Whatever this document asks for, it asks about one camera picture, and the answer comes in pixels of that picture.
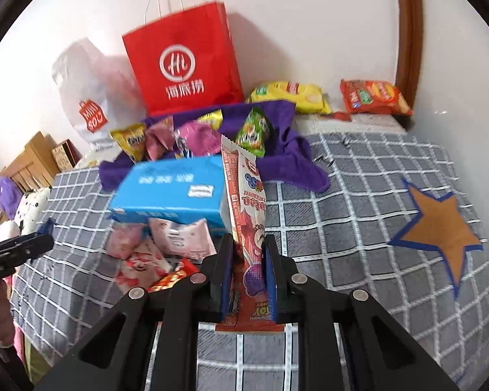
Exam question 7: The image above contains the wooden bed headboard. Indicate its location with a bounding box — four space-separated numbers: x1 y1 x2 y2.
0 130 60 196

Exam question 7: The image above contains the white plastic shopping bag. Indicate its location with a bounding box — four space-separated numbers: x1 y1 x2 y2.
51 37 147 147

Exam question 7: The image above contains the red paper bag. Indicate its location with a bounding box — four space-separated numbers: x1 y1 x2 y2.
121 0 245 117

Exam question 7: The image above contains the pink triangular snack packet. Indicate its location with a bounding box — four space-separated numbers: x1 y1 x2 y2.
144 116 177 160

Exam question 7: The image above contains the green snack packet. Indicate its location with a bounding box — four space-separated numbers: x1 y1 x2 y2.
234 107 274 158

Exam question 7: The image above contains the white pink snack packet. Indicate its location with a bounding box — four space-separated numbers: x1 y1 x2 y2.
149 218 217 260

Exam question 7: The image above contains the yellow snack packet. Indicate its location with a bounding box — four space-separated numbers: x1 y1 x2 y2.
109 126 151 163

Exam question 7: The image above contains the person's left hand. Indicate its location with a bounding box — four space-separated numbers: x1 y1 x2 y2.
0 281 15 345

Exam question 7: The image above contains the small yellow striped packet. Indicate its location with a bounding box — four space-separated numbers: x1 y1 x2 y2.
196 109 224 132

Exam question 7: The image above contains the brown patterned box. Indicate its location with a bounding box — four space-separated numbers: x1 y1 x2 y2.
51 139 82 172

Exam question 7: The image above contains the brown wooden door frame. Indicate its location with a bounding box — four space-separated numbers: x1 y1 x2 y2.
393 0 424 107

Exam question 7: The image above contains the purple towel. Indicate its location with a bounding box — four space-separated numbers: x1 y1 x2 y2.
99 100 331 194

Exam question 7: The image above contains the yellow chips bag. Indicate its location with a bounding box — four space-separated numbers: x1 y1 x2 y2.
246 81 333 115

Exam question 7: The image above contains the red snack packet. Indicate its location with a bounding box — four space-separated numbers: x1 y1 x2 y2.
149 258 199 294

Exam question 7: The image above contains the white black-spotted plush toy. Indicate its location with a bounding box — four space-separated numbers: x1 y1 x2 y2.
14 187 52 235

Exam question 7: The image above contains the blue tissue box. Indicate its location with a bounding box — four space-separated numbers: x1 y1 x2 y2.
108 155 229 237

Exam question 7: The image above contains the long red candy packet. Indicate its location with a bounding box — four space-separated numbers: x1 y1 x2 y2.
215 134 286 335

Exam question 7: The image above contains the purple plush toy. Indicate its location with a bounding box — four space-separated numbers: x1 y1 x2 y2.
0 175 19 221

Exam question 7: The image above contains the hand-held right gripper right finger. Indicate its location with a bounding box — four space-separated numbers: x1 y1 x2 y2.
265 234 459 391

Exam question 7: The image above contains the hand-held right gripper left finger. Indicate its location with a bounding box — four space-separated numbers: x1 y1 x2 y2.
35 234 235 391

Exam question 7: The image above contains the orange chips bag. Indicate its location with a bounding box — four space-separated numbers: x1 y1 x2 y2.
339 79 414 117

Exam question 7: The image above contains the grey checked tablecloth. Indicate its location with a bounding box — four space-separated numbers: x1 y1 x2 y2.
10 132 489 391

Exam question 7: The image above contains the pale pink snack packet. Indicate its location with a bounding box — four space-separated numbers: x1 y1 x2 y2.
108 224 148 260

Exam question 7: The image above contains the magenta snack packet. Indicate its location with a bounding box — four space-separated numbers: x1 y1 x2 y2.
175 120 221 158

